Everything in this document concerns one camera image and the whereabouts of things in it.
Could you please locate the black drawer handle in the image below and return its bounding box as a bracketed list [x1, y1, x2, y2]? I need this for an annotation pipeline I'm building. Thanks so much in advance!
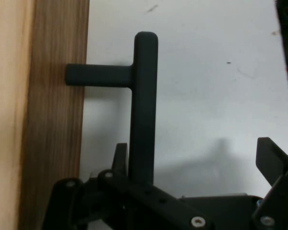
[65, 31, 159, 185]

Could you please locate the wooden cabinet door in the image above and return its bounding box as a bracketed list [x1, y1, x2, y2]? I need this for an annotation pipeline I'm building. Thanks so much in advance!
[0, 0, 91, 230]

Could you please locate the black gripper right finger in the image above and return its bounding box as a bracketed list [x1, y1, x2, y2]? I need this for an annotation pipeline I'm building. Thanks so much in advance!
[252, 137, 288, 230]

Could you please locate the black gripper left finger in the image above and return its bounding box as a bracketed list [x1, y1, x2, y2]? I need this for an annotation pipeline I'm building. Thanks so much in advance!
[42, 143, 216, 230]

